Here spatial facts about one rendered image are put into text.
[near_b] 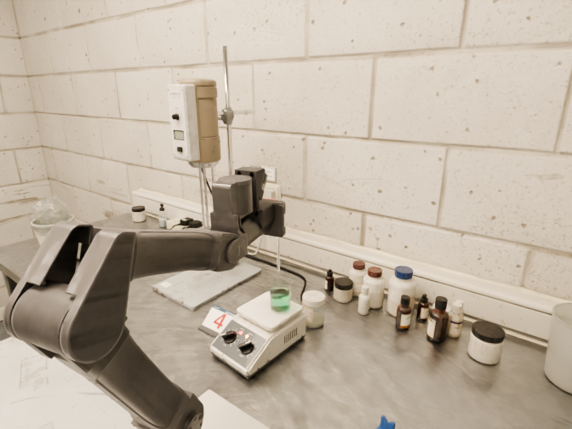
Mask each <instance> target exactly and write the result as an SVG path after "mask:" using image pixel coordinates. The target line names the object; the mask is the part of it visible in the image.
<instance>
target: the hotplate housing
mask: <svg viewBox="0 0 572 429"><path fill-rule="evenodd" d="M231 320H234V321H235V322H237V323H240V324H241V325H242V326H244V327H245V328H247V329H250V330H251V331H253V332H255V333H256V334H258V335H260V336H261V337H263V338H265V339H266V342H265V344H264V345H263V347H262V348H261V349H260V350H259V352H258V353H257V354H256V356H255V358H254V359H253V360H252V362H251V363H250V365H249V366H248V367H247V368H244V366H242V365H241V364H239V363H237V362H236V361H234V360H233V359H232V358H230V357H228V356H227V355H226V354H225V353H223V352H221V351H220V350H218V349H217V348H215V347H214V346H213V345H212V344H213V343H214V342H215V340H216V339H217V338H218V336H219V335H220V334H221V332H222V331H223V330H224V329H223V330H222V331H221V332H220V333H219V335H218V336H217V337H216V339H215V340H214V341H213V343H212V344H211V345H210V346H211V347H210V351H211V352H212V354H213V355H214V356H216V357H217V358H218V359H219V360H221V361H222V362H224V363H225V364H227V365H228V366H230V367H231V368H233V369H234V370H236V371H237V372H238V373H239V374H240V375H242V376H244V377H245V378H247V379H249V378H251V377H252V376H253V375H255V374H256V373H257V372H259V371H260V370H261V369H263V368H264V367H265V366H267V364H269V363H270V362H272V361H273V360H274V359H276V358H277V357H279V356H280V355H281V354H283V353H284V352H286V351H287V350H288V349H289V348H290V347H291V346H293V345H294V344H296V343H297V342H298V341H300V340H301V339H303V338H304V337H305V334H306V314H305V313H303V312H300V313H299V314H297V315H296V316H295V317H293V318H291V319H290V320H289V321H288V322H286V323H284V324H283V325H281V326H280V327H278V328H277V329H275V330H273V331H268V330H266V329H264V328H262V327H261V326H259V325H258V324H256V323H253V322H251V321H250V320H248V319H247V318H245V317H243V316H241V315H239V314H237V315H235V316H234V317H232V319H231ZM231 320H230V321H229V322H231ZM226 326H227V325H226Z"/></svg>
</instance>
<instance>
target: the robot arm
mask: <svg viewBox="0 0 572 429"><path fill-rule="evenodd" d="M234 170H235V175H228V176H223V177H220V178H218V181H216V182H214V183H213V184H212V186H211V190H212V200H213V211H212V212H210V224H211V227H210V228H204V229H201V228H186V229H182V230H142V229H121V228H109V227H93V225H90V224H85V223H80V222H75V221H60V222H57V223H56V224H54V225H53V226H52V227H51V229H50V231H49V233H48V235H47V236H46V238H45V239H44V240H43V243H42V244H41V246H40V248H39V249H38V251H37V252H36V254H35V256H34V257H33V259H32V261H31V263H30V265H29V266H28V267H27V269H26V271H25V273H24V274H23V276H22V278H21V279H20V281H19V282H18V284H17V286H16V287H15V289H14V291H13V293H12V295H10V297H9V299H8V301H7V303H6V306H5V307H4V310H3V326H4V328H5V329H6V331H7V332H8V333H9V334H10V335H11V336H12V337H14V338H15V339H18V340H22V341H24V342H25V343H26V344H27V345H28V346H30V347H31V348H32V349H34V350H35V351H36V352H38V353H39V354H40V355H42V356H44V357H46V358H50V359H52V358H53V357H55V358H56V359H58V360H59V361H60V362H61V363H63V364H64V365H65V366H67V367H68V368H69V369H72V370H74V371H75V372H77V373H79V374H80V375H81V376H83V377H84V378H86V379H87V380H88V381H90V382H91V383H92V384H93V385H95V386H96V387H97V388H99V389H100V390H101V391H102V392H104V393H105V394H106V395H107V396H108V397H109V398H110V399H111V400H113V401H115V402H116V403H117V404H119V405H120V406H121V407H122V408H124V409H125V410H126V411H128V412H129V413H130V416H131V417H132V418H133V420H132V421H131V424H132V425H133V426H135V427H136V428H137V429H202V425H203V416H204V407H203V404H202V402H201V401H200V400H199V399H198V398H197V396H196V395H195V394H194V393H193V392H189V391H186V390H183V389H182V388H180V387H179V386H178V385H176V384H175V383H174V382H172V381H171V380H170V379H169V378H168V377H167V376H166V375H165V374H164V373H163V372H162V371H161V370H160V369H159V368H158V366H157V365H156V364H155V363H154V362H153V361H152V360H151V359H150V358H149V357H148V356H147V355H146V354H145V353H144V352H143V351H142V350H141V349H140V347H139V346H138V345H137V344H136V342H135V341H134V339H133V338H132V337H131V335H130V334H129V333H130V331H129V329H128V328H127V327H126V326H125V322H126V320H127V319H128V317H127V316H126V313H127V306H128V299H129V285H130V282H132V281H133V280H134V279H136V278H141V277H149V276H154V275H160V274H167V273H173V272H185V271H212V272H223V271H229V270H232V269H233V268H234V267H235V266H236V265H237V263H238V262H239V260H240V259H242V258H243V257H244V256H245V255H246V254H247V253H248V246H249V245H250V244H251V243H252V242H253V241H255V240H256V239H257V238H258V237H260V236H261V235H267V236H273V237H283V236H284V235H285V233H286V226H284V214H285V213H286V204H285V202H284V201H278V200H277V199H270V198H268V199H266V198H263V194H264V189H265V185H266V180H267V174H266V172H265V169H263V168H262V167H261V166H250V167H241V168H239V169H234ZM79 243H81V244H82V245H81V250H80V261H79V267H78V269H77V270H76V264H77V251H78V244H79ZM75 271H76V272H75Z"/></svg>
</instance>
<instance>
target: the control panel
mask: <svg viewBox="0 0 572 429"><path fill-rule="evenodd" d="M230 330H234V331H235V332H236V333H237V338H236V339H235V340H234V341H233V342H232V343H231V344H227V343H225V342H224V339H223V338H222V337H221V336H220V335H221V334H222V333H225V332H228V331H230ZM240 331H243V333H242V334H239V332H240ZM221 334H220V335H219V336H218V338H217V339H216V340H215V341H214V343H213V344H212V345H213V346H214V347H215V348H217V349H218V350H220V351H221V352H223V353H225V354H226V355H227V356H228V357H230V358H232V359H233V360H234V361H236V362H237V363H239V364H241V365H242V366H244V368H247V367H248V366H249V365H250V363H251V362H252V360H253V359H254V358H255V356H256V354H257V353H258V352H259V350H260V349H261V348H262V347H263V345H264V344H265V342H266V339H265V338H263V337H261V336H260V335H258V334H256V333H255V332H253V331H251V330H250V329H247V328H245V327H244V326H242V325H241V324H240V323H237V322H235V321H234V320H231V322H229V324H227V326H226V327H225V328H224V330H223V331H222V332H221ZM246 335H248V336H249V337H248V338H245V336H246ZM246 340H251V341H252V342H253V343H254V349H253V351H252V352H251V353H250V354H247V355H244V354H242V353H241V352H240V350H239V349H238V347H237V345H239V344H241V343H244V342H245V341H246Z"/></svg>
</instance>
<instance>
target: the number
mask: <svg viewBox="0 0 572 429"><path fill-rule="evenodd" d="M231 319H232V316H230V315H228V314H226V313H224V312H221V311H219V310H217V309H215V308H212V310H211V311H210V313H209V315H208V316H207V318H206V320H205V321H204V323H206V324H207V325H209V326H211V327H213V328H215V329H218V330H219V331H222V330H223V328H225V326H226V325H227V324H228V323H229V321H230V320H231Z"/></svg>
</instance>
